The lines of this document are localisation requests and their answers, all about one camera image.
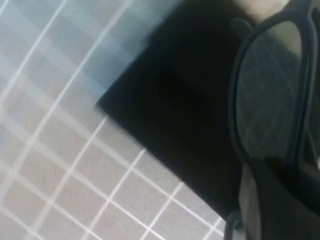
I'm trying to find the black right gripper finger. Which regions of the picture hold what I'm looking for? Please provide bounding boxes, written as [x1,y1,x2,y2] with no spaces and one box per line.
[238,156,320,240]

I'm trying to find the black framed glasses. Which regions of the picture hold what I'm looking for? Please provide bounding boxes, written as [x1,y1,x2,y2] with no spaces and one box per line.
[223,0,320,240]

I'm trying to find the black printed glasses case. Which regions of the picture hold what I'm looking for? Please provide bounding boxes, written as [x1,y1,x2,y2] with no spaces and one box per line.
[96,0,320,222]

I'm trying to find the grey white-checked tablecloth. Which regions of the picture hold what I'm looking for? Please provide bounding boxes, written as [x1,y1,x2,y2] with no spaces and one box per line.
[0,0,291,240]

